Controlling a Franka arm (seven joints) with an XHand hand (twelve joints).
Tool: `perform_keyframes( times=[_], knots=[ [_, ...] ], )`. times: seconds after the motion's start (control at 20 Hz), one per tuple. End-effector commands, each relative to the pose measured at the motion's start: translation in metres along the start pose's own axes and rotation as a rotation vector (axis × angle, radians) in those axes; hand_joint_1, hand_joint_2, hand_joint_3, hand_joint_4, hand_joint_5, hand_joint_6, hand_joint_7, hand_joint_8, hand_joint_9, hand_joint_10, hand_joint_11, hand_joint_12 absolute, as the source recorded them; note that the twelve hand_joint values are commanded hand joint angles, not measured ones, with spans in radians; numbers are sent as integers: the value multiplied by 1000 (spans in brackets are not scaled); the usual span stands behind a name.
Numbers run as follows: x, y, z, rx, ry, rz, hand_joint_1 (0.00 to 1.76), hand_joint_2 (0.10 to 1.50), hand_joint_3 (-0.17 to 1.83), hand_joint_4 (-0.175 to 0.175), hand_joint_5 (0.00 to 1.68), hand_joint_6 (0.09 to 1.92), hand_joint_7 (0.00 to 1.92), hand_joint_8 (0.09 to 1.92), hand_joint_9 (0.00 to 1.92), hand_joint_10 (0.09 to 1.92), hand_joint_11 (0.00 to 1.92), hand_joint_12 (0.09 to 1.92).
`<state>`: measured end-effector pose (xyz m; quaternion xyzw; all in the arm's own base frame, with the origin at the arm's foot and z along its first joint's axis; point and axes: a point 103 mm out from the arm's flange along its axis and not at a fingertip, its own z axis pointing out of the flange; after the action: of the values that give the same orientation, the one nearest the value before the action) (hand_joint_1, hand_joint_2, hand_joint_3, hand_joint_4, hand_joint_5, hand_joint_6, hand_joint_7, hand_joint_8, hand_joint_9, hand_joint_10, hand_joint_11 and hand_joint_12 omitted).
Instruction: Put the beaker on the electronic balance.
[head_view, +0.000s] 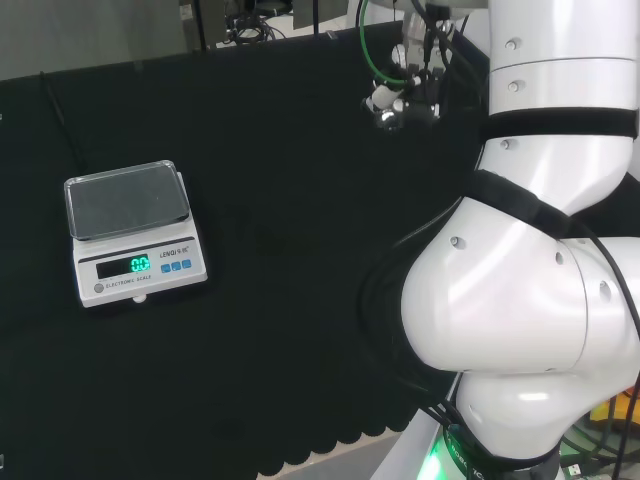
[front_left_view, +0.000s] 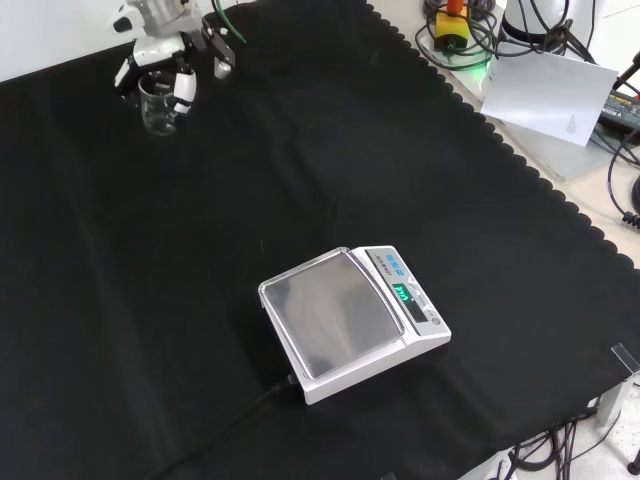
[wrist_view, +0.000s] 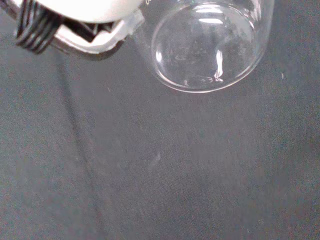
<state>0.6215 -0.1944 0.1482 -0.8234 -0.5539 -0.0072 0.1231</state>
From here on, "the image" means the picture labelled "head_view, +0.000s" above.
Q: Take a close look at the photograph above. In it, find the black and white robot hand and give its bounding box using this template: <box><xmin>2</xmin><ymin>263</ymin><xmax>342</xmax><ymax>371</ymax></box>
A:
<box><xmin>360</xmin><ymin>44</ymin><xmax>444</xmax><ymax>133</ymax></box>

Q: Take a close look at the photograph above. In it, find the white electronic balance steel pan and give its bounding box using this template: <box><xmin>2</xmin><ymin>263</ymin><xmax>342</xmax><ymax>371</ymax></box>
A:
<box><xmin>63</xmin><ymin>159</ymin><xmax>209</xmax><ymax>309</ymax></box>

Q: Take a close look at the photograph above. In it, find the black bench cloth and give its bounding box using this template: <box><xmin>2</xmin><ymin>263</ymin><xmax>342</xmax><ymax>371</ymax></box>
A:
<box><xmin>0</xmin><ymin>22</ymin><xmax>494</xmax><ymax>480</ymax></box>

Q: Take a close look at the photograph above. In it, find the yellow stop button box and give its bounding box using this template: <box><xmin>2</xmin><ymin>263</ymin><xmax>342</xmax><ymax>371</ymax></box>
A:
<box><xmin>588</xmin><ymin>383</ymin><xmax>640</xmax><ymax>432</ymax></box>

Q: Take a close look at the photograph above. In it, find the green cable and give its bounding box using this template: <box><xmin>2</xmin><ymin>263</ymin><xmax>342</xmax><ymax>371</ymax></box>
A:
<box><xmin>358</xmin><ymin>0</ymin><xmax>407</xmax><ymax>90</ymax></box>

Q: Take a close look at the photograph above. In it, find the black cable bundle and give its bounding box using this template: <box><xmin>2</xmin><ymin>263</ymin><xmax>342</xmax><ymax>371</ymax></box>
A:
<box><xmin>223</xmin><ymin>0</ymin><xmax>292</xmax><ymax>44</ymax></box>

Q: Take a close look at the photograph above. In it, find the black balance power cable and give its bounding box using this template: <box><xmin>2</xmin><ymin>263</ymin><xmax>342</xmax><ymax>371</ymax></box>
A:
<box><xmin>38</xmin><ymin>71</ymin><xmax>89</xmax><ymax>174</ymax></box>

